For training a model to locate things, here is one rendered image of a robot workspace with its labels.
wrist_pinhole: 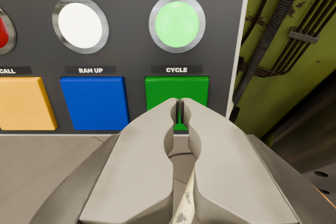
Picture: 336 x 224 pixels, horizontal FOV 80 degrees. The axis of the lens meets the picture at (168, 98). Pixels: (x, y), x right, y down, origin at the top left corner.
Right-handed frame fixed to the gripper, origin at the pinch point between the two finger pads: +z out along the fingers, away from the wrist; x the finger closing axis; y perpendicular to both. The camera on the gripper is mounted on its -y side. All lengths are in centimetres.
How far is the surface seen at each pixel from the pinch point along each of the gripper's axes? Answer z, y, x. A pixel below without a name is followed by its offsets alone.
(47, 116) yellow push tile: 10.3, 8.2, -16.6
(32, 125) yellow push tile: 10.3, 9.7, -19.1
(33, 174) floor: 69, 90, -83
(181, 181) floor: 66, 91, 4
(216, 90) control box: 11.0, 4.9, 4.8
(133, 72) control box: 11.0, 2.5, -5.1
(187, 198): 22.5, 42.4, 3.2
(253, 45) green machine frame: 38.6, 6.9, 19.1
